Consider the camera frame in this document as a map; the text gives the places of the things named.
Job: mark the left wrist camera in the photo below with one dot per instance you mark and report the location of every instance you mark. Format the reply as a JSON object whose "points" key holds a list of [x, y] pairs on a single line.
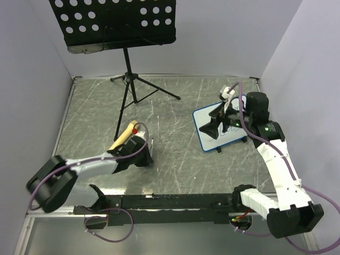
{"points": [[139, 133]]}

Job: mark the white blue whiteboard marker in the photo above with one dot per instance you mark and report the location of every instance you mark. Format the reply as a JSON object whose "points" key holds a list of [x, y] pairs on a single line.
{"points": [[151, 146]]}

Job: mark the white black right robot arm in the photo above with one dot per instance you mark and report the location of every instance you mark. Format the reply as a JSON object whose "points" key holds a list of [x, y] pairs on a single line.
{"points": [[293, 212]]}

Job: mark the black music stand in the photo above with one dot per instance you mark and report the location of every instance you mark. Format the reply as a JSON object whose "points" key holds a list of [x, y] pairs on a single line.
{"points": [[95, 26]]}

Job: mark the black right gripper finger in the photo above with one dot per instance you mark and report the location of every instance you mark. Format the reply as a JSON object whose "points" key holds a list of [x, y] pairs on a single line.
{"points": [[211, 128], [218, 111]]}

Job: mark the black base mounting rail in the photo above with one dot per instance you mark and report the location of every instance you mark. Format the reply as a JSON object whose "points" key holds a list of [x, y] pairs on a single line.
{"points": [[217, 208]]}

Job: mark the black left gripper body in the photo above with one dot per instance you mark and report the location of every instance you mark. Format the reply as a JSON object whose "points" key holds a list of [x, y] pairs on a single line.
{"points": [[138, 161]]}

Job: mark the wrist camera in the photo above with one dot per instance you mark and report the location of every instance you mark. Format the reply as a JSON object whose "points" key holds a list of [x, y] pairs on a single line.
{"points": [[139, 133], [226, 95]]}

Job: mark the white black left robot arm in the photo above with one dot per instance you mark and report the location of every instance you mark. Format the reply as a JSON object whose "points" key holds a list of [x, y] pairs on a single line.
{"points": [[56, 184]]}

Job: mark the wooden microphone toy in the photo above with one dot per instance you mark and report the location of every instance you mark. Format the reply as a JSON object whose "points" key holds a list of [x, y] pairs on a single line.
{"points": [[127, 133]]}

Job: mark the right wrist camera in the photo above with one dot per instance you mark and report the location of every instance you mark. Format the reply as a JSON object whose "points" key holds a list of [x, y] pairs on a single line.
{"points": [[226, 95]]}

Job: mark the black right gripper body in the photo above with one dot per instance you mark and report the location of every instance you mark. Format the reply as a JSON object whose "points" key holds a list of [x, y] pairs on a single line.
{"points": [[234, 117]]}

